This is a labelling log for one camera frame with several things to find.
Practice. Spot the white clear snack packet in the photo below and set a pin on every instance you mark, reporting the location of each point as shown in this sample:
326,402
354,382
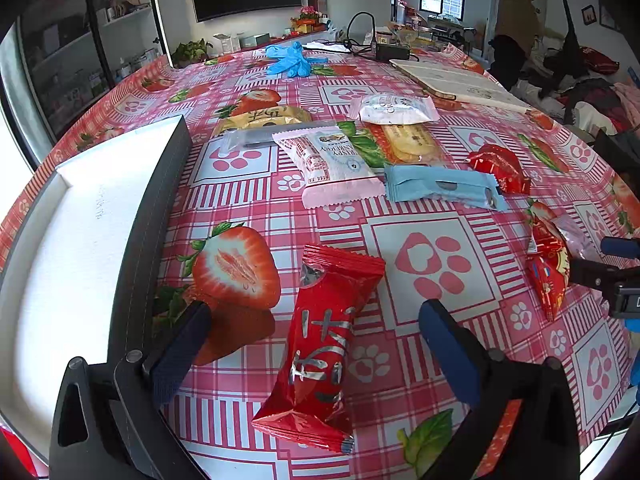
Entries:
388,109

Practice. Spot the blue rubber gloves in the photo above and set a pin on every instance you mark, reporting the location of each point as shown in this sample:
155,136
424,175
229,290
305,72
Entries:
290,60

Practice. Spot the person in brown vest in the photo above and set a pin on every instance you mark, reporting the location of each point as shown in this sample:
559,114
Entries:
516,30

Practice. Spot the potted green plant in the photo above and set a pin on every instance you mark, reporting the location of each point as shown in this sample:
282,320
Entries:
190,53

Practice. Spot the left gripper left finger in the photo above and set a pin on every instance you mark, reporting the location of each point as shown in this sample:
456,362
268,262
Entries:
107,422

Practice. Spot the mauve snack packet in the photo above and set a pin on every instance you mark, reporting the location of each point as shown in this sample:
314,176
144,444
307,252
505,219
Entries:
579,244

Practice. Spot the black power adapter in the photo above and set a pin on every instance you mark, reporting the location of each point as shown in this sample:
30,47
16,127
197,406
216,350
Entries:
386,52

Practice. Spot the white tray box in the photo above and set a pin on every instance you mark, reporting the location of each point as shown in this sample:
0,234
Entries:
81,273

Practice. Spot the long red snack packet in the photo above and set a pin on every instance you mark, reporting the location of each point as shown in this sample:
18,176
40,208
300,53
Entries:
306,405

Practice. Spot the pink white snack packet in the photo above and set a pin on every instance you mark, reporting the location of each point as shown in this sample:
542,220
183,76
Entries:
334,172

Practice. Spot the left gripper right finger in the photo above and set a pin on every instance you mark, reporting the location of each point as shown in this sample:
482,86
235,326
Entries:
521,423

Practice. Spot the light blue snack packet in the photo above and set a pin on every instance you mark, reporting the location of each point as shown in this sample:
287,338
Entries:
404,183

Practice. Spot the pile of clothes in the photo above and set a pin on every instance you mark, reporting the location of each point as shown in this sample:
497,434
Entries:
573,86

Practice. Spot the white shelf unit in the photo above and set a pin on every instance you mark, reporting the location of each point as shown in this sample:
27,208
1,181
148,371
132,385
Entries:
75,51

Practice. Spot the red gold snack packet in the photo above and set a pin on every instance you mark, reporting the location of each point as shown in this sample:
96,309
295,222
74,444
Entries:
547,260

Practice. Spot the strawberry pattern tablecloth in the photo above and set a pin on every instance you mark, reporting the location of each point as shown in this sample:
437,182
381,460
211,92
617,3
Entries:
471,259

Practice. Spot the yellow biscuit packet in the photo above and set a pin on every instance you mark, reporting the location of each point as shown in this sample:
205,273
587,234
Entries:
394,145

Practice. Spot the white folded mat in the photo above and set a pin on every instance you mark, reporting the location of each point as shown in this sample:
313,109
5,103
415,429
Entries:
460,85

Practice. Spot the red flower arrangement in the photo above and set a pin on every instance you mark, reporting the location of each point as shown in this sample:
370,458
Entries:
309,14

